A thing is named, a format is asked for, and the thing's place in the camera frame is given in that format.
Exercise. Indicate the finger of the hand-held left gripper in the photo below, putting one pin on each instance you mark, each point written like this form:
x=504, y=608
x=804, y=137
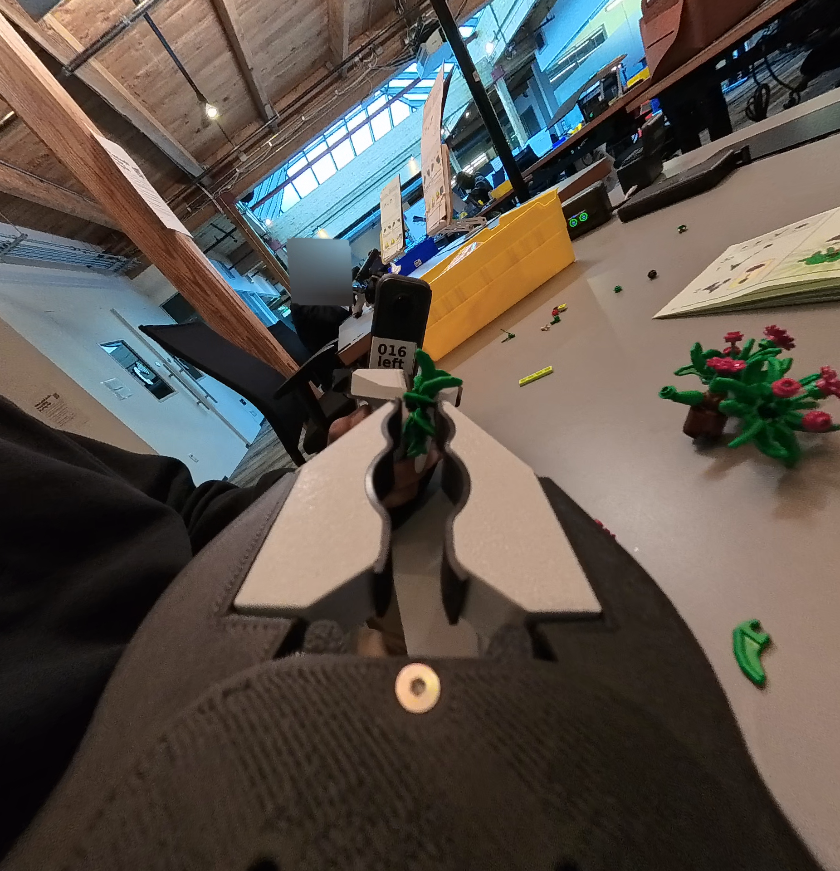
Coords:
x=376, y=384
x=450, y=397

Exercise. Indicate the wooden beam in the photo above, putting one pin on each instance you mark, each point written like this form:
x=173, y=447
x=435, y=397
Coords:
x=209, y=286

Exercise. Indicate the yellow-green toy bar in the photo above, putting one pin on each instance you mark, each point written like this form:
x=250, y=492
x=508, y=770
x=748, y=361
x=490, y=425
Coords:
x=535, y=376

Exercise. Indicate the dark framed wall panel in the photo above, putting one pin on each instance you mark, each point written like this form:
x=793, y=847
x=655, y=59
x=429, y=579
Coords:
x=141, y=371

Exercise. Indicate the person's left hand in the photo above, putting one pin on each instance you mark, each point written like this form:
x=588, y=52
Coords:
x=345, y=425

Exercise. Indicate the blue plastic bin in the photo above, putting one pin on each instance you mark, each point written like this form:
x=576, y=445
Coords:
x=420, y=258

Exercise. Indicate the person's black jacket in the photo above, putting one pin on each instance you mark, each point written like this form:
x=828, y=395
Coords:
x=66, y=544

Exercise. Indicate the black steel column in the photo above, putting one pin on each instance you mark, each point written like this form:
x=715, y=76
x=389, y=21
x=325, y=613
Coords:
x=479, y=95

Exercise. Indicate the metal railing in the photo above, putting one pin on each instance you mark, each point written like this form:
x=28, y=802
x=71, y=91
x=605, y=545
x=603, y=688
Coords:
x=52, y=252

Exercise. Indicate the black office chair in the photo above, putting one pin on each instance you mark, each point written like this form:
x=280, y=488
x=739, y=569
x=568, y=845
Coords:
x=223, y=367

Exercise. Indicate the green toy plant stem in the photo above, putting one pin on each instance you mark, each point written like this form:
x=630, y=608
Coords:
x=423, y=408

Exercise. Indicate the black equipment box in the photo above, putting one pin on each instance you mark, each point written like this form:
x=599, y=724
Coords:
x=641, y=156

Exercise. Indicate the tall cardboard sign board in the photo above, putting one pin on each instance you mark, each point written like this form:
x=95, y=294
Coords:
x=435, y=170

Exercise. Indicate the instruction booklet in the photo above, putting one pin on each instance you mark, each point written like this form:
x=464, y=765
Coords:
x=760, y=272

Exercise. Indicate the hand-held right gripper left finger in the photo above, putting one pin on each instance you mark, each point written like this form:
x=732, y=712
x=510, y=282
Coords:
x=311, y=544

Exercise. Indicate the white paper sheet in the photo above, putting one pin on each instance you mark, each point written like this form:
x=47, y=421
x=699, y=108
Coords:
x=144, y=184

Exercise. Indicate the person's left forearm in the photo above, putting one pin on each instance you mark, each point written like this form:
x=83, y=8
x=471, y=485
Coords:
x=236, y=493

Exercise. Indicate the black flat case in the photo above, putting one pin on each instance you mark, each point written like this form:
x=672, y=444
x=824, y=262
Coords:
x=685, y=187

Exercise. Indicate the small cardboard sign board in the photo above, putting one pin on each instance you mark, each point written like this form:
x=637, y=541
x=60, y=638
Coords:
x=391, y=221

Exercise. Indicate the black device with green lights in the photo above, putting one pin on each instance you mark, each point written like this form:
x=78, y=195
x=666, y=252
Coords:
x=589, y=207

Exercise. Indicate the curved green toy leaf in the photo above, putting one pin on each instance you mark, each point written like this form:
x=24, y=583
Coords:
x=750, y=653

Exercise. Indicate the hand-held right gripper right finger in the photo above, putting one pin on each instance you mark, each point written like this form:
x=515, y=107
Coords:
x=522, y=544

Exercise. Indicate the yellow plastic bin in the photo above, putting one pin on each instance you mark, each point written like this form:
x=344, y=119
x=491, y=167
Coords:
x=508, y=279

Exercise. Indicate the toy flower plant brown pot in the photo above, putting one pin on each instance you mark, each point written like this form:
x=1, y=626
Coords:
x=760, y=408

